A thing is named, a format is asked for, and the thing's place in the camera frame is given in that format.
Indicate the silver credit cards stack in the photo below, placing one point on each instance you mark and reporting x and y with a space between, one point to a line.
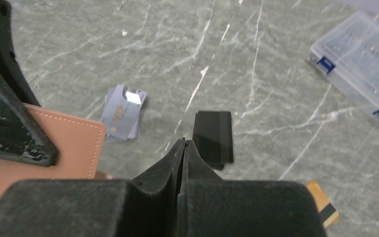
122 111

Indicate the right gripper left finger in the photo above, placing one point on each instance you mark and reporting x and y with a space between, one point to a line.
140 207

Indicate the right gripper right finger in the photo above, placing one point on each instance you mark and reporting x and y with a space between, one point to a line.
209 206

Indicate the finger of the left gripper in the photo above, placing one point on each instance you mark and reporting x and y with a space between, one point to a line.
9 104

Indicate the black credit cards stack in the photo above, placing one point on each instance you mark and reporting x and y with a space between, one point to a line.
213 137

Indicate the gold credit card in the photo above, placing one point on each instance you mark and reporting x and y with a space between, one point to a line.
327 212

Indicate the brown leather card holder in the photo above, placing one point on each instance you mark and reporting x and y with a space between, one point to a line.
79 143

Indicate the clear plastic organizer box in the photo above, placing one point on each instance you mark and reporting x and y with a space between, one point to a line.
348 57

